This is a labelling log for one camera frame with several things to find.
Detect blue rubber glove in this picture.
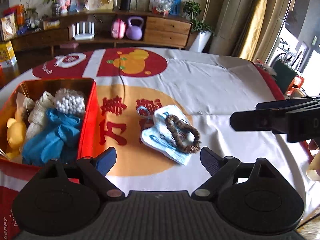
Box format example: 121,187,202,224
22,108,82,166

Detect yellow carton box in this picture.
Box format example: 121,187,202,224
0,41,17,68

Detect person right hand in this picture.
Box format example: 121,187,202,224
306,138,320,181

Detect brown bead bracelet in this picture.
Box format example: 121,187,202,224
164,114,202,155

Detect snack box on cabinet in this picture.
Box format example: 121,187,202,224
1,13,17,41

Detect white standing air conditioner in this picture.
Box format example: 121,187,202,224
209,0,256,56

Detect potted green tree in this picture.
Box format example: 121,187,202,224
183,0,213,53

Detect purple kettlebell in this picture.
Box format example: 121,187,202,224
126,16,144,41

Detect white cotton glove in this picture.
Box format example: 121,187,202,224
25,91,55,141

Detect blue printed face mask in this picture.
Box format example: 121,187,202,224
137,105,200,165

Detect white router with antennas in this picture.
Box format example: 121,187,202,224
72,22,95,41

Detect yellow rubber duck toy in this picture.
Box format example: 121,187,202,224
6,118,27,160

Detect yellow curtain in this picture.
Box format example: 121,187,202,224
236,0,296,62

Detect clear plastic bag of items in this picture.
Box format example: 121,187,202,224
151,0,174,16

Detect wooden tv cabinet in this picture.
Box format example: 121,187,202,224
11,10,193,52

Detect black cylinder speaker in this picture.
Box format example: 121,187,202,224
120,0,131,11

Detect cotton swab plastic bag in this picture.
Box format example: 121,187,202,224
54,88,86,116

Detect orange plastic stool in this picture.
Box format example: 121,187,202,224
286,75,304,96

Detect white red printed tablecloth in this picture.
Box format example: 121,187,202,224
1,48,319,239

